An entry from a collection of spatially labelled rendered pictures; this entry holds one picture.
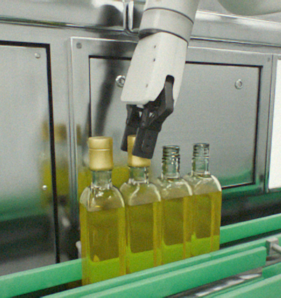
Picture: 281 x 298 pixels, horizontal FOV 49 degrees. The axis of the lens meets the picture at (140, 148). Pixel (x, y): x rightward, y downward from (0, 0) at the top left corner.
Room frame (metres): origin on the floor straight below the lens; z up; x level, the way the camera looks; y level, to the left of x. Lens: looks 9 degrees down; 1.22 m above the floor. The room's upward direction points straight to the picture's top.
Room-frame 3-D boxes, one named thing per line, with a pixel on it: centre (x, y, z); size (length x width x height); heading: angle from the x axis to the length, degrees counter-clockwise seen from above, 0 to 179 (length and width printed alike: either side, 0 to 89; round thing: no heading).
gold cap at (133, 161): (0.46, 0.00, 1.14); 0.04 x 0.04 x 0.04
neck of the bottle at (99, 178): (0.43, 0.06, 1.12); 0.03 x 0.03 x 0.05
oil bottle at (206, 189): (0.51, -0.10, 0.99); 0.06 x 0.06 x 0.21; 25
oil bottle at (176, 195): (0.48, -0.05, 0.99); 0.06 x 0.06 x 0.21; 25
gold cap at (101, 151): (0.43, 0.06, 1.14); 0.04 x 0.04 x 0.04
